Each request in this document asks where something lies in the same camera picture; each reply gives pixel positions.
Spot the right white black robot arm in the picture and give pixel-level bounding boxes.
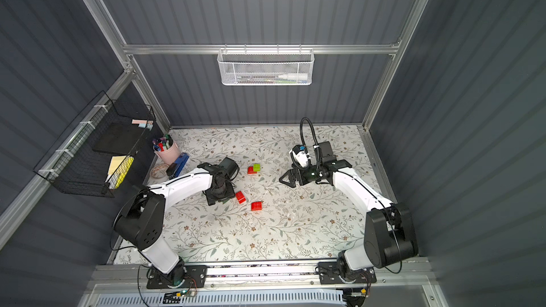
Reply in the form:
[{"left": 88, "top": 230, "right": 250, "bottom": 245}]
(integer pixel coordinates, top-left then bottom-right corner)
[{"left": 280, "top": 142, "right": 419, "bottom": 282}]

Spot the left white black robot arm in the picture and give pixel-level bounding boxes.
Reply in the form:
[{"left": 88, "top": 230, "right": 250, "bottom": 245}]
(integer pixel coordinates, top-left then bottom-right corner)
[{"left": 113, "top": 157, "right": 240, "bottom": 288}]

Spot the red lego brick long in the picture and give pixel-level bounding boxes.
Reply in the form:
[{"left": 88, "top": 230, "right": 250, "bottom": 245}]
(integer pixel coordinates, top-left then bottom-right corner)
[{"left": 235, "top": 191, "right": 247, "bottom": 204}]

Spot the red lego brick rounded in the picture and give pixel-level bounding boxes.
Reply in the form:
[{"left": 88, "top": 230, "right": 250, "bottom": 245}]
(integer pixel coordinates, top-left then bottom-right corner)
[{"left": 251, "top": 201, "right": 263, "bottom": 211}]

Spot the blue stapler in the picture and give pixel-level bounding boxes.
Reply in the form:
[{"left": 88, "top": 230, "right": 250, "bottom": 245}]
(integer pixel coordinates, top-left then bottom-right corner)
[{"left": 166, "top": 153, "right": 189, "bottom": 179}]

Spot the round tape roll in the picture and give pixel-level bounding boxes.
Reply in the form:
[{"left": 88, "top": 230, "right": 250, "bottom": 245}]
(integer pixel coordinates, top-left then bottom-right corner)
[{"left": 150, "top": 163, "right": 170, "bottom": 179}]

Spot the pink pen cup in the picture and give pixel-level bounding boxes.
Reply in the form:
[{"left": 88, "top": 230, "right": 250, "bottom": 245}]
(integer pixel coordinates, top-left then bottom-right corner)
[{"left": 152, "top": 134, "right": 181, "bottom": 165}]

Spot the white marker in basket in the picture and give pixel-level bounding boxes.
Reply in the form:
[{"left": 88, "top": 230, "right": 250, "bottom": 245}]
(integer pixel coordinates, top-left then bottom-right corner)
[{"left": 276, "top": 72, "right": 309, "bottom": 82}]

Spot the yellow sticky note pad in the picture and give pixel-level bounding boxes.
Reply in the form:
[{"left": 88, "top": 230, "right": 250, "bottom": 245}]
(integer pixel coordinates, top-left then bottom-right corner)
[{"left": 105, "top": 156, "right": 135, "bottom": 190}]

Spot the black notebook in basket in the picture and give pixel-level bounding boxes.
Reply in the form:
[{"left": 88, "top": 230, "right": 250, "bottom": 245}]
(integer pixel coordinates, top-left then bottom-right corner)
[{"left": 92, "top": 123, "right": 147, "bottom": 156}]

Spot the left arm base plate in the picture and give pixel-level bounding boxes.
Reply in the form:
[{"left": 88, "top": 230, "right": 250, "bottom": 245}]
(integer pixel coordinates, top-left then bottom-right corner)
[{"left": 146, "top": 265, "right": 208, "bottom": 290}]

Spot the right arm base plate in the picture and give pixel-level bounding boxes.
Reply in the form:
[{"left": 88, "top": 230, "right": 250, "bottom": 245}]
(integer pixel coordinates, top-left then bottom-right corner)
[{"left": 314, "top": 262, "right": 377, "bottom": 285}]

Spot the white wire mesh basket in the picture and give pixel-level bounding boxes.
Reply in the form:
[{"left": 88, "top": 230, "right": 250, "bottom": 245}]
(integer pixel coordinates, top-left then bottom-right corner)
[{"left": 217, "top": 50, "right": 315, "bottom": 86}]

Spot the black wire wall basket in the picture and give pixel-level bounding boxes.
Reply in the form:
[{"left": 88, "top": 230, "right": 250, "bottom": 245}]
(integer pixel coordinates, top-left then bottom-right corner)
[{"left": 34, "top": 96, "right": 156, "bottom": 198}]

